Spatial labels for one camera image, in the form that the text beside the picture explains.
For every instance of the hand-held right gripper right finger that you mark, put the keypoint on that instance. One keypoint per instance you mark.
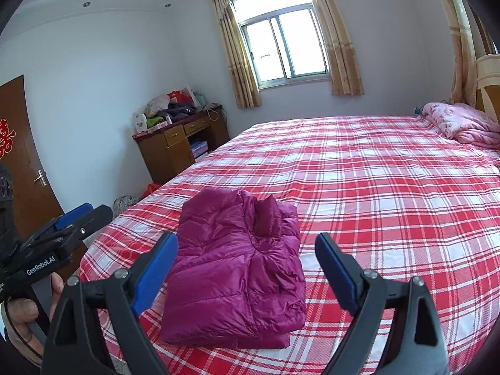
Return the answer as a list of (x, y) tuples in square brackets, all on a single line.
[(340, 275)]

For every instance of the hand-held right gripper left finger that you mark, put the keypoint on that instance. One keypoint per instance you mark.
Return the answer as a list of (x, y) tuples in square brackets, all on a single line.
[(154, 273)]

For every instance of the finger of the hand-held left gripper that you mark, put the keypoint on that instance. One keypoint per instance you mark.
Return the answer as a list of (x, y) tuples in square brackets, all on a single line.
[(97, 215), (74, 214)]

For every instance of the magenta puffer jacket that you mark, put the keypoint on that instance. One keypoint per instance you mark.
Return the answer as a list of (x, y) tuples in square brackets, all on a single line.
[(230, 273)]

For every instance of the pile of dark clothes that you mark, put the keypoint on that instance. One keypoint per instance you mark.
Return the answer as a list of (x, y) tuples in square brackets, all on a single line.
[(181, 112)]

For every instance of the person's left hand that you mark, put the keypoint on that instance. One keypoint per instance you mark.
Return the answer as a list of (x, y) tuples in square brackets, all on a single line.
[(21, 312)]

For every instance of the patterned grey bag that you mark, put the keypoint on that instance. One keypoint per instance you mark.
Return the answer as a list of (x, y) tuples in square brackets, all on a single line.
[(125, 205)]

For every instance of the orange plastic bag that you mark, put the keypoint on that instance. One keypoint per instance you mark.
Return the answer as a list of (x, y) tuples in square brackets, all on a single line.
[(151, 190)]

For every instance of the brown wooden door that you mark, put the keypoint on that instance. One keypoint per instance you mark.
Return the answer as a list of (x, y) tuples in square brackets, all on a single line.
[(27, 144)]

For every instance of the bed with red plaid sheet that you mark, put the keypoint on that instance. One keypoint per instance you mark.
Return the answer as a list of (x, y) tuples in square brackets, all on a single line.
[(390, 203)]

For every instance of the wooden desk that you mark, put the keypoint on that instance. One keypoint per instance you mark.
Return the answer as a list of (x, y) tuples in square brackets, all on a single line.
[(164, 156)]

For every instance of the white package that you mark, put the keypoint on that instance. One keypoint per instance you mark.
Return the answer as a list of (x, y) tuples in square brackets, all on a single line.
[(139, 123)]

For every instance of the red paper decoration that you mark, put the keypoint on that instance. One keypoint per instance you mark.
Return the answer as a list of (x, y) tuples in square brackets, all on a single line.
[(7, 138)]

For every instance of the flat pink box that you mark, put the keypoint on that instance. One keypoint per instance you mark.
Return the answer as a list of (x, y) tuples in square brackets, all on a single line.
[(158, 126)]

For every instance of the green cloth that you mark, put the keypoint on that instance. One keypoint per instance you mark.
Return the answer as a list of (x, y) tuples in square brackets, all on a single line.
[(155, 120)]

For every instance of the pale pink cloth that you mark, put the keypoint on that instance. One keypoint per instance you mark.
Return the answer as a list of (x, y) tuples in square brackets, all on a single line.
[(157, 104)]

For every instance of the red gift bag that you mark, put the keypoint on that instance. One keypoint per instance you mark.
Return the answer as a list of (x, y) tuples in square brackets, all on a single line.
[(177, 97)]

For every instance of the pale teal bag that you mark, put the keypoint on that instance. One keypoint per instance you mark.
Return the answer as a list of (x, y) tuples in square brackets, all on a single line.
[(199, 99)]

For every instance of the blue cloth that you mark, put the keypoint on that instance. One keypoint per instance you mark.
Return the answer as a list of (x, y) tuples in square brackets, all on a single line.
[(418, 112)]

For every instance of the pink folded blanket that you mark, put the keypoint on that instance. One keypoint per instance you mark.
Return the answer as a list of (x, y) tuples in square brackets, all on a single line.
[(465, 125)]

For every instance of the beige floral curtain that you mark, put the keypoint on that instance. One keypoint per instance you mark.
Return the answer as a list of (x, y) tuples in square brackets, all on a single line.
[(236, 54), (336, 35), (459, 39)]

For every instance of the small window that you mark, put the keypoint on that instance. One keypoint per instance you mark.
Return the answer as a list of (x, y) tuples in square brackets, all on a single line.
[(281, 43)]

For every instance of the wooden headboard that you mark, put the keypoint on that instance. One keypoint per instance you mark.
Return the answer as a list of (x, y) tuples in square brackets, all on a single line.
[(488, 86)]

